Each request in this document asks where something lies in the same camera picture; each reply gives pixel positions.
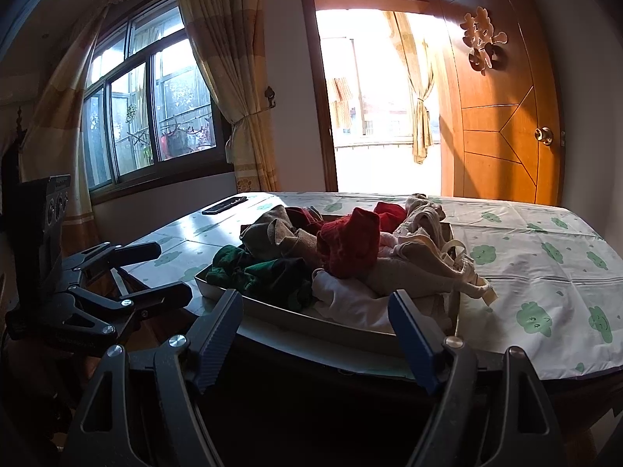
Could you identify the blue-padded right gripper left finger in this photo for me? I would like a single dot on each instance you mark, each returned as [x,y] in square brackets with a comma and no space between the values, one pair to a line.
[210,338]

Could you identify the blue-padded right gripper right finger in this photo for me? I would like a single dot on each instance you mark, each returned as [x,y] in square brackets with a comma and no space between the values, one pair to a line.
[419,337]

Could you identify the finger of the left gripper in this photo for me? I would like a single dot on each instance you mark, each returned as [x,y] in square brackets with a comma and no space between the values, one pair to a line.
[136,252]
[175,295]

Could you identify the beige dotted underwear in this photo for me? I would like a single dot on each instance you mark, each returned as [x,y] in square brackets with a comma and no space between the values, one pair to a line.
[428,260]

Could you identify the cream white underwear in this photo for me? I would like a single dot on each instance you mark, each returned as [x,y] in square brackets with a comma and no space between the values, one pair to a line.
[350,303]

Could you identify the green and black underwear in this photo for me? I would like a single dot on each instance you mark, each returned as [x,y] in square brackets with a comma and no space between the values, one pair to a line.
[281,282]

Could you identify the red garment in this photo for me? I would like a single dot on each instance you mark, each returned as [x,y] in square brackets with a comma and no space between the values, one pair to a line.
[348,246]

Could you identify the tan underwear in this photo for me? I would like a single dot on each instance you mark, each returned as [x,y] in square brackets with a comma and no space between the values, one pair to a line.
[284,232]

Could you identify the pale pink underwear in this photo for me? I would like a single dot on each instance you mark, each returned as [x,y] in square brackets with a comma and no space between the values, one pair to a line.
[387,243]

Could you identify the shallow cardboard tray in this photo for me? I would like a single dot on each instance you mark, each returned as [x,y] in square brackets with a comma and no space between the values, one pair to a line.
[443,308]

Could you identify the black remote control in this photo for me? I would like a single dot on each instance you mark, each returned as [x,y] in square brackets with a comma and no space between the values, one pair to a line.
[224,205]

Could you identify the green-patterned white tablecloth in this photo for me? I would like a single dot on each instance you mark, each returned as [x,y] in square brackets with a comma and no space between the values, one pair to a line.
[559,285]

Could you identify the balcony curtain tied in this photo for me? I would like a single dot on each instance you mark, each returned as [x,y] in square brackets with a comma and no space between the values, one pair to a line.
[413,52]

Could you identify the orange wooden door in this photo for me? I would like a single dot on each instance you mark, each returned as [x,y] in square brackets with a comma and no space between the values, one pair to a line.
[488,121]

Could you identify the brass door knob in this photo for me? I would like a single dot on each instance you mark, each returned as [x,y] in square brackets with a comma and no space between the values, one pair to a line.
[544,136]

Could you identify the beige striped curtain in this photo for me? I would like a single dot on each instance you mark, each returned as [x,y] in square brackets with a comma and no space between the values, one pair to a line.
[227,40]

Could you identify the double happiness door ornament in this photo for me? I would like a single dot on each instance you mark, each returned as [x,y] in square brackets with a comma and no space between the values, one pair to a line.
[481,38]

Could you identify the black camera box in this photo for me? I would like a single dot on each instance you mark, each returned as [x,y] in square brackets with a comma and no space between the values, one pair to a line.
[42,205]

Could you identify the window with dark frame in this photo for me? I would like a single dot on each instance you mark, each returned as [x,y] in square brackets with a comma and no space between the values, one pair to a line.
[149,119]

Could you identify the wall curtain hook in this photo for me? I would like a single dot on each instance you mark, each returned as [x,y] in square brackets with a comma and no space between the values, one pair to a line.
[270,96]

